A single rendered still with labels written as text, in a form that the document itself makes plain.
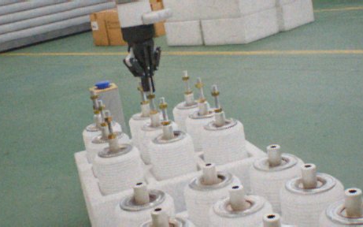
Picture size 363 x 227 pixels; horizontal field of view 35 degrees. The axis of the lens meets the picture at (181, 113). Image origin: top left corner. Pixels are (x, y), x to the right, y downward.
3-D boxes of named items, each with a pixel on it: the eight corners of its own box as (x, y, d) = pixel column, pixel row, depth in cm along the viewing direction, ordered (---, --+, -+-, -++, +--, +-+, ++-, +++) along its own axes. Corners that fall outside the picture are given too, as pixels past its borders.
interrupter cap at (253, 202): (224, 225, 80) (223, 220, 79) (205, 206, 87) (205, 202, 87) (273, 210, 81) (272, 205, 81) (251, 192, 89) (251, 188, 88)
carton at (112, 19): (150, 39, 519) (143, 5, 512) (129, 45, 505) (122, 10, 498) (131, 39, 542) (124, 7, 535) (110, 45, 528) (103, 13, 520)
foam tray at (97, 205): (109, 284, 118) (90, 204, 114) (88, 215, 155) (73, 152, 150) (282, 232, 127) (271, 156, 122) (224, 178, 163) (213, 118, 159)
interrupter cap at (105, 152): (139, 146, 122) (138, 143, 122) (121, 159, 116) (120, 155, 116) (110, 146, 126) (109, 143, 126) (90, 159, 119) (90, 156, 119)
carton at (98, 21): (120, 38, 569) (113, 8, 561) (134, 38, 550) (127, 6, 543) (94, 45, 550) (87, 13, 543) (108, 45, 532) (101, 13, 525)
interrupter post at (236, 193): (234, 213, 83) (231, 191, 82) (227, 207, 85) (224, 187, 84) (250, 208, 83) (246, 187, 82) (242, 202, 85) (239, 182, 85)
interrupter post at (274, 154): (272, 169, 97) (269, 150, 96) (266, 165, 99) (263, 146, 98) (285, 165, 97) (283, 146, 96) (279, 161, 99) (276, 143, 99)
